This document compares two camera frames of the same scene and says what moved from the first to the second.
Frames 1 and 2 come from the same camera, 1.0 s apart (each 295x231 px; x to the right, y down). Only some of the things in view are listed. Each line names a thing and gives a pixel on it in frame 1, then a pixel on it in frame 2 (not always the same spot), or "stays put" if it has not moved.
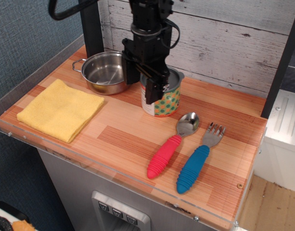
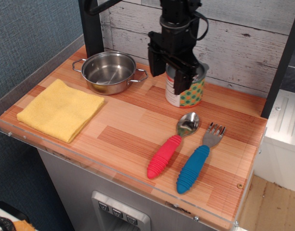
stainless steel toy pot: x=104 y=72 stays put
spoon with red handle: x=186 y=124 stays put
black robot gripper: x=150 y=46 to x=177 y=46
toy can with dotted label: x=168 y=104 to x=191 y=98
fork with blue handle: x=196 y=162 stays put
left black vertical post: x=91 y=20 stays put
